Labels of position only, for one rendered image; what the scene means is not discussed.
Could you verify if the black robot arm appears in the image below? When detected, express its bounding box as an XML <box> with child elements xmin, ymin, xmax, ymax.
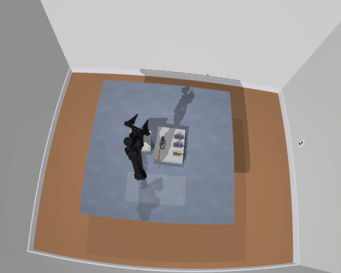
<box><xmin>123</xmin><ymin>130</ymin><xmax>147</xmax><ymax>180</ymax></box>

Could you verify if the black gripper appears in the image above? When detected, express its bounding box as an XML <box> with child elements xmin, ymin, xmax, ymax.
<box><xmin>124</xmin><ymin>114</ymin><xmax>150</xmax><ymax>140</ymax></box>

